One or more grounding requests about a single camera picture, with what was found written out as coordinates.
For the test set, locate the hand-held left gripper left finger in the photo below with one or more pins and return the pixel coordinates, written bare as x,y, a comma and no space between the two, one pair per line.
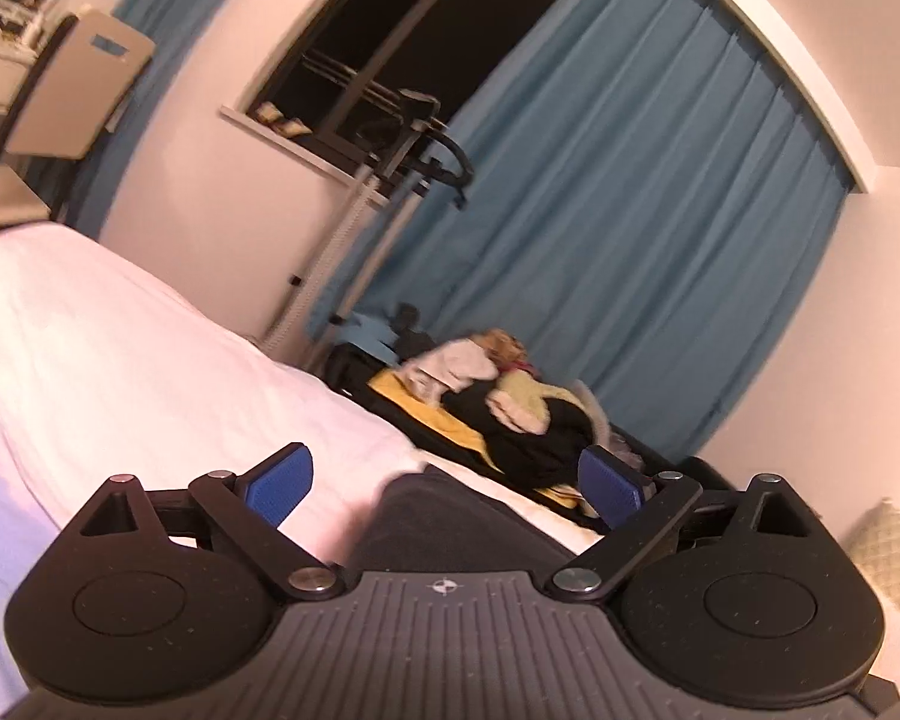
277,484

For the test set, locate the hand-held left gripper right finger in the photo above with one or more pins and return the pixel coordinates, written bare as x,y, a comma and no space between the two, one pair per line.
611,487

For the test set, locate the black padded garment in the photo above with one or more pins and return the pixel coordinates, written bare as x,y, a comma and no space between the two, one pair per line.
450,532

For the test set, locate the pile of mixed clothes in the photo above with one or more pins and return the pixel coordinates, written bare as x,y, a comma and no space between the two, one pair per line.
427,412

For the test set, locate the black sofa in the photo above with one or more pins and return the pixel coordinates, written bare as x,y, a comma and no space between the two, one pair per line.
690,469

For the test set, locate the black cloth in pile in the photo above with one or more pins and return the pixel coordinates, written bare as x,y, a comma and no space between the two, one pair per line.
532,450

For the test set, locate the cream fleece cloth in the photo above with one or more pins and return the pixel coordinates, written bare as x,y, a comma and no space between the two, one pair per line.
529,401

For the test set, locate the brown cloth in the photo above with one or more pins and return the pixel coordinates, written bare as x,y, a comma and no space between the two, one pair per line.
504,349

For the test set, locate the white cloth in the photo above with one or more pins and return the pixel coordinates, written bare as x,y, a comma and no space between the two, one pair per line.
450,367

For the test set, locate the wide blue curtain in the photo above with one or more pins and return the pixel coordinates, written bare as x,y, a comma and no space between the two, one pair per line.
645,202

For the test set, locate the cream quilted cushion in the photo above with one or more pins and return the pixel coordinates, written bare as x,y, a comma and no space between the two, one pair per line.
892,555

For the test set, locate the garment steamer stand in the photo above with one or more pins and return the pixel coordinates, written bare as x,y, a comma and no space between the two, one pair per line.
420,150

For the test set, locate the socks on windowsill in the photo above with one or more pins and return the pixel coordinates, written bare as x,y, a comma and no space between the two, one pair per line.
285,120

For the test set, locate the dark window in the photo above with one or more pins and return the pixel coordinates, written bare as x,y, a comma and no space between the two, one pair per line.
420,30

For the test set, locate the beige chair with dark frame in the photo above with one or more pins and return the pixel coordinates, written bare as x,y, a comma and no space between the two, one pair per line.
82,105

